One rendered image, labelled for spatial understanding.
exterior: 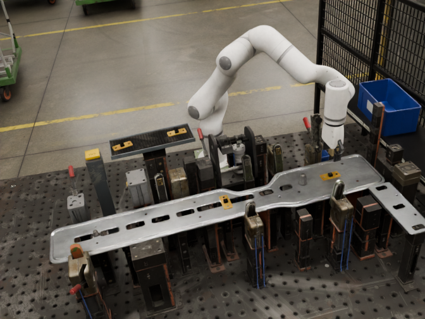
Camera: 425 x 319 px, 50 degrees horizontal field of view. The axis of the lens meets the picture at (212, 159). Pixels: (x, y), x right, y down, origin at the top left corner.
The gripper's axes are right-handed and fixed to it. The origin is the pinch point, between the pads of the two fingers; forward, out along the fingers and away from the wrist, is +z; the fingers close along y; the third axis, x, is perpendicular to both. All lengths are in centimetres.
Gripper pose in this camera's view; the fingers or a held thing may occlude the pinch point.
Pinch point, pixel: (331, 152)
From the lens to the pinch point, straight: 193.4
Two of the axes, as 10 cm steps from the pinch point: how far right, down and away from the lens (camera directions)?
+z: 0.8, 8.1, 5.8
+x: 9.6, -2.2, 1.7
